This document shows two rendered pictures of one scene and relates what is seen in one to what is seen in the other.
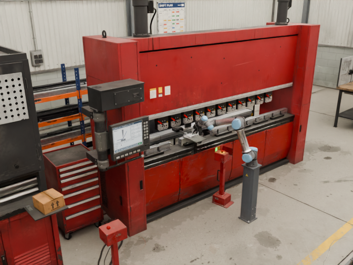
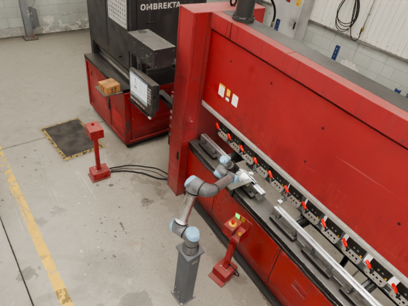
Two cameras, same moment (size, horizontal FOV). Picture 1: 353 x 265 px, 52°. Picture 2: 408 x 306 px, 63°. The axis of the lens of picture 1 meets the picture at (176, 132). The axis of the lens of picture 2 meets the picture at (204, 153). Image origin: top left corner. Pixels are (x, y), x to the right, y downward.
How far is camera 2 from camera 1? 475 cm
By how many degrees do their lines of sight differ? 76
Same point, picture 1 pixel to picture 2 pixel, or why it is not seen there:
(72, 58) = not seen: outside the picture
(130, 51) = (187, 20)
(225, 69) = (318, 147)
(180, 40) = (260, 47)
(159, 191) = not seen: hidden behind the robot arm
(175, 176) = not seen: hidden behind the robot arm
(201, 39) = (291, 67)
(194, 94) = (261, 136)
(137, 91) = (149, 54)
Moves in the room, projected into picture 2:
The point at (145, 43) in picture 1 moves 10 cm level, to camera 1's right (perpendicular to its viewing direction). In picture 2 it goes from (224, 26) to (224, 30)
